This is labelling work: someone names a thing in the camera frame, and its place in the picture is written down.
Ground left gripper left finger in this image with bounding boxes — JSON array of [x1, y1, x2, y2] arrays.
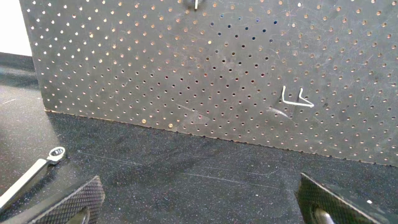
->
[[0, 175, 106, 224]]

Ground wrench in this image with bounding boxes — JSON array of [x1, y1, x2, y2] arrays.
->
[[0, 146, 67, 214]]

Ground black pegboard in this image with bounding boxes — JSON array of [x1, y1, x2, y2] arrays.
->
[[19, 0, 398, 168]]

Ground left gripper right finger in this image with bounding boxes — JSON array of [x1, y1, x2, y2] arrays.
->
[[294, 172, 398, 224]]

